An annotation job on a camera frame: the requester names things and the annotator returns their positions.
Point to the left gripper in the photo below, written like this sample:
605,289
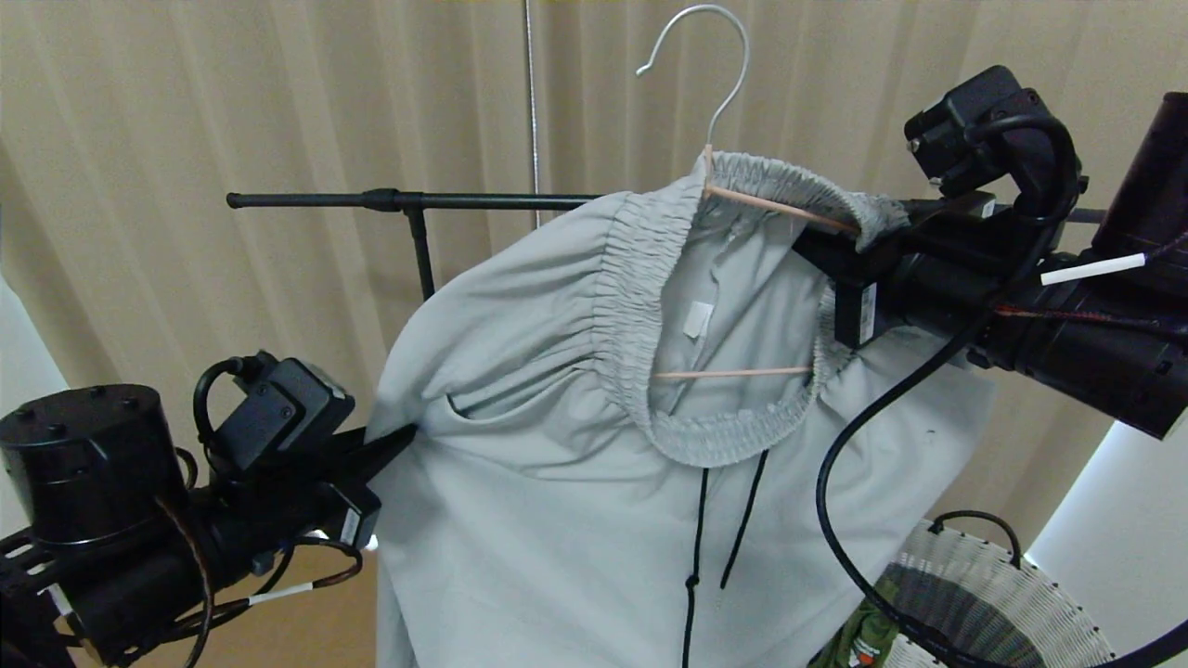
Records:
278,529

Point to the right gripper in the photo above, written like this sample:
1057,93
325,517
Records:
928,292

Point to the white laundry basket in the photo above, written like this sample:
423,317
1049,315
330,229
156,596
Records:
1002,575

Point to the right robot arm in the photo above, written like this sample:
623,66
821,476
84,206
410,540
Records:
1114,362

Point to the black clothes rack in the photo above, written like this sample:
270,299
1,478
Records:
399,199

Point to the beige curtain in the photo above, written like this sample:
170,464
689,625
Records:
186,111

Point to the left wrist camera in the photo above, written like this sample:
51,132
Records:
278,408

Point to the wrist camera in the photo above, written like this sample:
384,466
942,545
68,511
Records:
974,121
278,408

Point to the pale grey shorts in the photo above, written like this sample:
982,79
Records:
520,464

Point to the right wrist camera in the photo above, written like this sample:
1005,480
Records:
974,121

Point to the pink clothes hanger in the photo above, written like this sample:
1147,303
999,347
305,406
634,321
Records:
733,373

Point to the green garment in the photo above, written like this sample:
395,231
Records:
858,631

